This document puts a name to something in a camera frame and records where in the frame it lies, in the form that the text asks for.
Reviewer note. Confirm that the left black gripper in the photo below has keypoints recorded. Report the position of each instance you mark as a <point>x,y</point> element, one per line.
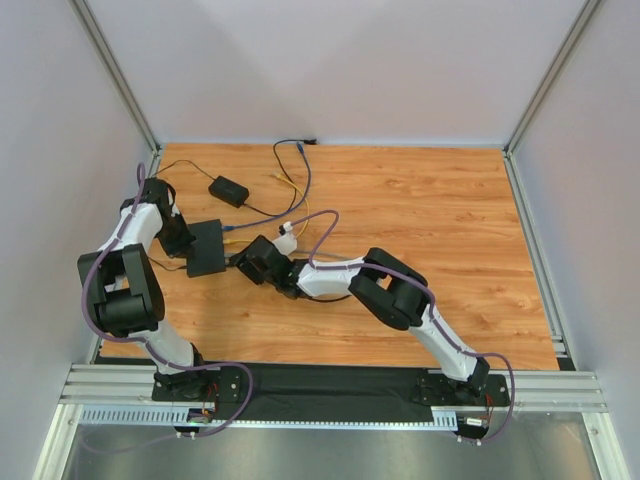
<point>181,242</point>

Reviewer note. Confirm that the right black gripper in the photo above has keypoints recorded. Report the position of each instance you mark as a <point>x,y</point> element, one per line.
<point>248,267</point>

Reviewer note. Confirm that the black network switch box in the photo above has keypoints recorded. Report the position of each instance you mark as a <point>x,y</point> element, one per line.
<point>207,256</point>

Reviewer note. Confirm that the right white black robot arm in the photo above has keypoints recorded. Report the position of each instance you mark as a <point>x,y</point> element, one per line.
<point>393,293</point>

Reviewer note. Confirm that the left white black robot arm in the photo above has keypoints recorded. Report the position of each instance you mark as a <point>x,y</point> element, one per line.
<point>121,298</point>

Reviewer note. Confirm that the black power adapter brick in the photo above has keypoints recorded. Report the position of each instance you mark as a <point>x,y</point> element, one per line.
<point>228,191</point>

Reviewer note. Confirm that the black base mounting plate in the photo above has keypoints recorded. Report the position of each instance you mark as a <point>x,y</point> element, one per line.
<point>419,385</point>

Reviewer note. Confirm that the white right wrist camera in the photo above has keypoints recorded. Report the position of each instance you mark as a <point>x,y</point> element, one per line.
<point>286,243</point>

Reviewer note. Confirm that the grey slotted cable duct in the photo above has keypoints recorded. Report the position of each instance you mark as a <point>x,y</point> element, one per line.
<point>182,416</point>

